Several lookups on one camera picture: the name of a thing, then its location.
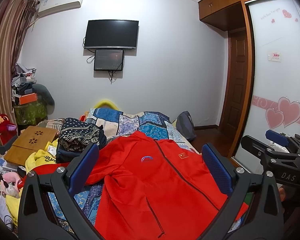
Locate red zip jacket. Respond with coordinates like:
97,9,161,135
27,130,249,240

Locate navy patterned folded clothes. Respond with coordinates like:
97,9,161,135
56,118,107,163

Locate yellow duck kids garment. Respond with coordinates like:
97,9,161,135
6,139,58,227

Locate white sliding wardrobe door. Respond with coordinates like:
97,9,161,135
233,0,300,176

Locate pink plush toy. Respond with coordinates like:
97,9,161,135
0,172,24,198

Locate wooden lap desk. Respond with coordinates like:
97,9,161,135
4,126,58,166

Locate brown wooden door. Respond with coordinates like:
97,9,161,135
219,29,248,138

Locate green storage box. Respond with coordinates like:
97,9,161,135
14,101,47,126

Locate blue patchwork bedspread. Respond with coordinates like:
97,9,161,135
47,107,243,234

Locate red plush toy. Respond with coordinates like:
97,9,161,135
0,114,17,145

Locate yellow round cushion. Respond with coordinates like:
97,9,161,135
94,99,119,111

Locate orange box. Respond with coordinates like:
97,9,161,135
14,93,38,105

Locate pile of clutter on box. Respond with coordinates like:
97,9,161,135
11,62,37,96

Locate wooden overhead cabinet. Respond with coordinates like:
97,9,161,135
198,0,249,31

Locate striped brown curtain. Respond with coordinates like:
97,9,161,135
0,0,38,122

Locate white air conditioner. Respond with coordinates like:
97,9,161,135
38,0,83,18

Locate small wall monitor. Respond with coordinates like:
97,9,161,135
94,49,124,71

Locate black wall television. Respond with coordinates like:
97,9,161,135
84,20,139,49

